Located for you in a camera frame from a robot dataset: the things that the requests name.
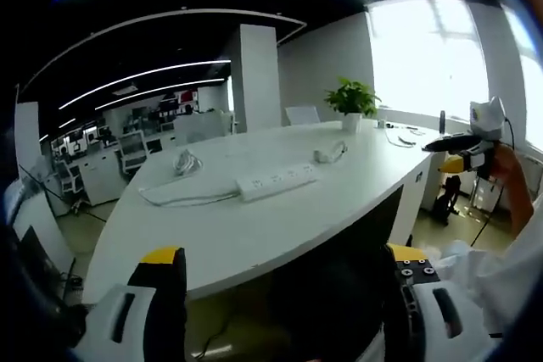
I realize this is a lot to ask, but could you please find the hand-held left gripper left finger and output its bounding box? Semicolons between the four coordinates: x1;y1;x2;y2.
78;246;188;362

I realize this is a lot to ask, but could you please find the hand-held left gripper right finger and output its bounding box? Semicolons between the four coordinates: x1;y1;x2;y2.
383;242;502;362

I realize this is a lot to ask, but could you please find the white power strip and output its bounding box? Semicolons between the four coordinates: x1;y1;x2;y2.
235;162;321;203

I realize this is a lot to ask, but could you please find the white desk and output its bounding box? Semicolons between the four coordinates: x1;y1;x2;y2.
82;119;447;306

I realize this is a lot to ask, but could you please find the person's right hand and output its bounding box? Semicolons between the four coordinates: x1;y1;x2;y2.
487;143;526;194

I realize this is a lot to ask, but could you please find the black exercise machine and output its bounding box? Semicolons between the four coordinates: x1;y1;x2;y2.
431;174;462;226

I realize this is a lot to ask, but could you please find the large bright window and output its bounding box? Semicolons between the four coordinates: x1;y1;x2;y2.
365;0;543;145

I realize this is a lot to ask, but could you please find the dark monitor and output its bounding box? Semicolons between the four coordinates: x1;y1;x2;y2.
17;225;65;291

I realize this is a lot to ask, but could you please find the white plant pot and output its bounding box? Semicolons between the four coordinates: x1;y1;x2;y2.
341;112;363;132

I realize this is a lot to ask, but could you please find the green potted plant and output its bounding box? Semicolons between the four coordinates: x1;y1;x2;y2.
323;76;383;118

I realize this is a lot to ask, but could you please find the white mesh office chair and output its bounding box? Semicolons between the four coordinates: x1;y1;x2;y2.
115;131;150;175

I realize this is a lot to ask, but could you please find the metal wire rack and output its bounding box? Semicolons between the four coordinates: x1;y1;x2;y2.
469;174;502;213

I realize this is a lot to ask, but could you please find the thin white cable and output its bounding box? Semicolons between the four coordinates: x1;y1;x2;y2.
384;127;420;149

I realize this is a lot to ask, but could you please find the white power strip cable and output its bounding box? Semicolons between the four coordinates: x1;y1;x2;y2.
138;181;239;209

